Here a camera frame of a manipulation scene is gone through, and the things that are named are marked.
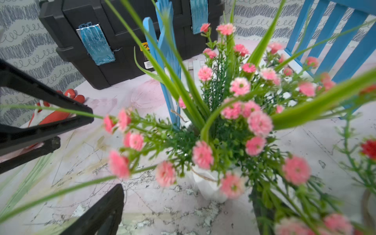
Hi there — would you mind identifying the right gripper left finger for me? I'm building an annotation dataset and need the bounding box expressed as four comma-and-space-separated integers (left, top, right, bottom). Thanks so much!
62, 184, 124, 235

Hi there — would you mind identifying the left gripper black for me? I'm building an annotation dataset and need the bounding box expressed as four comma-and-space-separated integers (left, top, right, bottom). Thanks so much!
1, 60, 94, 173

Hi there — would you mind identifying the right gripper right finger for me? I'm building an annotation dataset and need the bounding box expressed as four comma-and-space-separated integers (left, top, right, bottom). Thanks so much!
249, 187, 276, 235

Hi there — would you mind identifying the red flower pot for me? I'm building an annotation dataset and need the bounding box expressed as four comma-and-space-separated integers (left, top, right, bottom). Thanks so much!
338, 111, 376, 235

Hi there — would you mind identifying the pink flower pot back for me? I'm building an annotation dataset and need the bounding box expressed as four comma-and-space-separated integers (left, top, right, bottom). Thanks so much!
0, 0, 376, 235

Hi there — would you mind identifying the blue white two-tier rack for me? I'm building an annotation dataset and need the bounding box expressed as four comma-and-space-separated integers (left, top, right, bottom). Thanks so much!
138, 1, 376, 136

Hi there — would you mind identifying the red white glove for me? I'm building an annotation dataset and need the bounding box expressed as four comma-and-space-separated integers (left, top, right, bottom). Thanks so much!
27, 89, 86, 127

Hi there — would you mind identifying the floral pink table mat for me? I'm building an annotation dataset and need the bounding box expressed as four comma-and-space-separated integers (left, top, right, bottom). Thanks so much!
1, 75, 364, 235

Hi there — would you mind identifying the black toolbox yellow handle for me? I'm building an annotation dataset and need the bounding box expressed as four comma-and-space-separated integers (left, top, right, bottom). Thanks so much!
39, 1, 224, 90

